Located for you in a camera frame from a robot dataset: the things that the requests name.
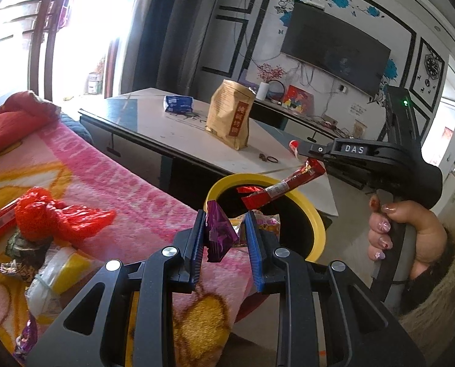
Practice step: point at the white and yellow plastic bag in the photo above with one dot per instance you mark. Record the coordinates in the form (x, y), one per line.
(67, 271)

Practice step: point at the yellow snack packet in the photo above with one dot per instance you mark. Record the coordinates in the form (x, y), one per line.
(265, 225)

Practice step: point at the blue packet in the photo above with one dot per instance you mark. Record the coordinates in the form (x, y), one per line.
(177, 103)

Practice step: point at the long red snack wrapper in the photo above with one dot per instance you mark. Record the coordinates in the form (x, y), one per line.
(284, 187)

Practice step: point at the yellow trash bin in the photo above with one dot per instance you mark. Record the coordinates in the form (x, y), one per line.
(227, 185)

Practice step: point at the dark green snack wrapper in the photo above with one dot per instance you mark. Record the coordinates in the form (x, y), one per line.
(25, 244)

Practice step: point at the coffee table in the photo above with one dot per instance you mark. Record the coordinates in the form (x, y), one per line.
(143, 122)

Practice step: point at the white bucket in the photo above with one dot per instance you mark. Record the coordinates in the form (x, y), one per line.
(94, 83)

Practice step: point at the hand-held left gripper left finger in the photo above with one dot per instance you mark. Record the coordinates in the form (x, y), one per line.
(196, 252)

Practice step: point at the plain purple snack wrapper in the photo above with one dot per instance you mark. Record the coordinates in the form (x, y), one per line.
(219, 233)

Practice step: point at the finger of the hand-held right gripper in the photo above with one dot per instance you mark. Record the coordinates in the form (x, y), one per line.
(326, 150)
(349, 176)

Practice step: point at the red paper cup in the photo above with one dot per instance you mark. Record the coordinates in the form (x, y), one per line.
(294, 146)

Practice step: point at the red packet with white label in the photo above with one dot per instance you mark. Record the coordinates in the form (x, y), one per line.
(0, 221)

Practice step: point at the black wall clock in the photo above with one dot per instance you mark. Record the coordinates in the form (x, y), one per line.
(431, 65)

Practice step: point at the television cabinet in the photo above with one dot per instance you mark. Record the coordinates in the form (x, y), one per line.
(300, 126)

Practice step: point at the wall-mounted television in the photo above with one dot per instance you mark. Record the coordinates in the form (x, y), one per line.
(334, 46)

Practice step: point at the brown window frame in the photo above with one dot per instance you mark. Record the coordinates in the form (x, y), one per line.
(44, 46)

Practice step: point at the person's right hand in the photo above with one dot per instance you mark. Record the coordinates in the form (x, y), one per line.
(426, 233)

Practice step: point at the white vase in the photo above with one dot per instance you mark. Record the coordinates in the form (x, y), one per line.
(263, 91)

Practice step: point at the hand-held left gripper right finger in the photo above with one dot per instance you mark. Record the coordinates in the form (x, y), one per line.
(255, 252)

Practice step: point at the small paper bag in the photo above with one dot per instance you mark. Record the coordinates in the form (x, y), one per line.
(359, 128)

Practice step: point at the potted plant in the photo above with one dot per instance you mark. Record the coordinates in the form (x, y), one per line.
(101, 64)

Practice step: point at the dark blue curtain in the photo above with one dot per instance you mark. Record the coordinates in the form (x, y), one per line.
(154, 26)

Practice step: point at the red framed picture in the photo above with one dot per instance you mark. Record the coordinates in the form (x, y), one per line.
(298, 101)

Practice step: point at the dark blue quilted mattress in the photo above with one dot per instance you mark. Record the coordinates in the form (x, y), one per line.
(76, 130)

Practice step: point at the beige curtain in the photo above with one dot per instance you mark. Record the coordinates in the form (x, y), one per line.
(135, 46)

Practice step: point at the red artificial flowers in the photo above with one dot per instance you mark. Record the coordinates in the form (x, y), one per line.
(271, 72)

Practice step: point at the round black frame ornament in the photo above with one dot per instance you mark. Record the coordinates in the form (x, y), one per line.
(277, 91)

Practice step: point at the standing air conditioner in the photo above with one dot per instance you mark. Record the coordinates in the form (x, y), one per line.
(196, 34)

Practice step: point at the kraft paper bag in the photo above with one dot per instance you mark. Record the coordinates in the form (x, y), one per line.
(227, 118)

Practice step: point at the silver foil wrapper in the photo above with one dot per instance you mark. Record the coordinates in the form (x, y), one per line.
(9, 267)

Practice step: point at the red plastic bag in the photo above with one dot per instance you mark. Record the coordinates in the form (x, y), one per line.
(59, 214)

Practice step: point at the wall socket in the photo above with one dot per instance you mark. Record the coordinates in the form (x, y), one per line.
(342, 88)

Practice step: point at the red quilt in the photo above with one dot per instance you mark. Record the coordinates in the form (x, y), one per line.
(21, 118)

